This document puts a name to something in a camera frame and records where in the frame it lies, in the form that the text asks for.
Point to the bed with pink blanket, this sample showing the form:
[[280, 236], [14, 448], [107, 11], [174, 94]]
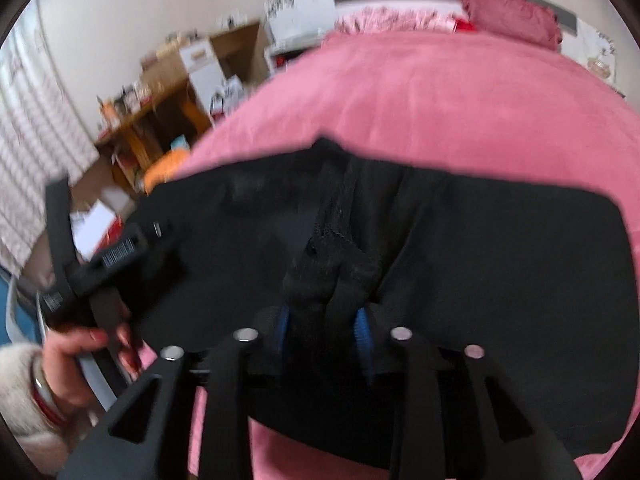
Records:
[[425, 95]]

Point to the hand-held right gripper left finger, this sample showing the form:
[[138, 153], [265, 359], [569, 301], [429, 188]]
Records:
[[284, 324]]

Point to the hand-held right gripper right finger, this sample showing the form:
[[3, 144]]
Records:
[[362, 341]]

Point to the white appliance carton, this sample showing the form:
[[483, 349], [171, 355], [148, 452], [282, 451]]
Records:
[[227, 97]]

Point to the pink wave print curtain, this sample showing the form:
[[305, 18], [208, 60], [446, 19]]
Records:
[[35, 160]]

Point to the person's left forearm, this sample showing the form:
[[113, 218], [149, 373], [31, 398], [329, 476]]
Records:
[[17, 410]]

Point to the silver bangle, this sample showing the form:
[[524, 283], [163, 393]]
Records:
[[41, 380]]

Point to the red box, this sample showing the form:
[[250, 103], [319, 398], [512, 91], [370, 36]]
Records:
[[114, 232]]

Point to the blue and white container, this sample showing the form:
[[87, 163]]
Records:
[[180, 144]]

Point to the group of bottles and jars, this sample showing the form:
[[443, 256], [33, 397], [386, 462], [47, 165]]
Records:
[[125, 102]]

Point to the black pants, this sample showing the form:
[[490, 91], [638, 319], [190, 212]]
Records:
[[500, 285]]

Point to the wooden desk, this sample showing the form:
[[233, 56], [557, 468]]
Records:
[[150, 130]]

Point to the person's left hand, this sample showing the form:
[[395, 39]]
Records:
[[70, 365]]

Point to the pink floral clothing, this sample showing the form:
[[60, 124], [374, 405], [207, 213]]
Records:
[[390, 20]]

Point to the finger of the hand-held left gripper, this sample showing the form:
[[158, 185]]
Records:
[[161, 234]]

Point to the grey and white nightstand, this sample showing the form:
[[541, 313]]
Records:
[[287, 55]]

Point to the orange plastic stool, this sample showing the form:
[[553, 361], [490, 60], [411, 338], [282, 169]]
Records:
[[165, 170]]

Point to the glass jar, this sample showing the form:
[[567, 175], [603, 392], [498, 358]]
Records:
[[600, 65]]

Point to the red ruffled pillow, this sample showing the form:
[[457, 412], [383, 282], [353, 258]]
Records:
[[510, 15]]

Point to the white box lid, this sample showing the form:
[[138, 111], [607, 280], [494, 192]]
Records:
[[92, 225]]

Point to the red cloth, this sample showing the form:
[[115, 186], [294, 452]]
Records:
[[464, 25]]

